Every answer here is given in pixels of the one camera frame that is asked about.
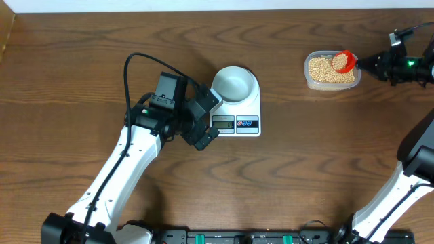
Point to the red measuring scoop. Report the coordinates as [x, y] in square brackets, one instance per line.
[343, 62]

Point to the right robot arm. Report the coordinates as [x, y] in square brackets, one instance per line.
[413, 176]

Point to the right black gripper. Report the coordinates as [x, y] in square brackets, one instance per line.
[384, 70]

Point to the black mounting rail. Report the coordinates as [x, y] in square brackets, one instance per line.
[190, 237]

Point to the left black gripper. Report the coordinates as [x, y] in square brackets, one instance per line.
[192, 137]

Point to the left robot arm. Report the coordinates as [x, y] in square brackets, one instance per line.
[155, 119]

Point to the white digital kitchen scale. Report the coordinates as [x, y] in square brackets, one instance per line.
[239, 119]

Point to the grey bowl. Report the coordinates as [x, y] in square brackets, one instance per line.
[234, 84]

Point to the soybeans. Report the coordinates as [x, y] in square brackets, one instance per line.
[320, 70]

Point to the clear plastic container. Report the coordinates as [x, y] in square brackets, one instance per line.
[312, 84]

